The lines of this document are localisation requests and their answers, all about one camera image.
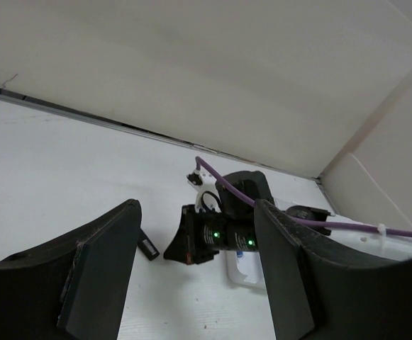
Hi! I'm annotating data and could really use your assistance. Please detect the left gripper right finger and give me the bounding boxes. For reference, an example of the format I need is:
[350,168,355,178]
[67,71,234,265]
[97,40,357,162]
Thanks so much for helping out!
[254,200,412,339]

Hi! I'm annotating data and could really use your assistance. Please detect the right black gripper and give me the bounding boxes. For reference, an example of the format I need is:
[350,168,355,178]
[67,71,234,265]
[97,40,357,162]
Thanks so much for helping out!
[163,205,258,265]

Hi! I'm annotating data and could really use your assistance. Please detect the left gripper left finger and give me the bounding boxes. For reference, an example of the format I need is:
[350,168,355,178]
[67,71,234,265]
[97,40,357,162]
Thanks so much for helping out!
[0,199,142,339]

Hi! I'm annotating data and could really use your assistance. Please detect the blue cap black highlighter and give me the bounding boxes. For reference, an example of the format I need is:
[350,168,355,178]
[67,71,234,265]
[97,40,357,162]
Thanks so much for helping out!
[137,229,160,261]

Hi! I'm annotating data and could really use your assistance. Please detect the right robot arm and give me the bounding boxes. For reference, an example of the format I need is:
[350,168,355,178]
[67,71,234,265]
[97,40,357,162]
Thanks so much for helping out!
[163,169,412,265]

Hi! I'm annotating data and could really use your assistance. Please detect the white divided organizer tray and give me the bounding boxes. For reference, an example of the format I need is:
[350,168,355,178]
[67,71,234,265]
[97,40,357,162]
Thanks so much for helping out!
[226,251,266,290]

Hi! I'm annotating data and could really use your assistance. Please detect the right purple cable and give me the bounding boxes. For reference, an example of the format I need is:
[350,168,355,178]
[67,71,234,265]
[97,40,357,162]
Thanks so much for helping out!
[194,155,412,240]

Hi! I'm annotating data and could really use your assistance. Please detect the aluminium rail back edge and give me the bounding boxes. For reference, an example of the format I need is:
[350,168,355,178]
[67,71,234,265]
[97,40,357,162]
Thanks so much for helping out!
[0,81,322,183]

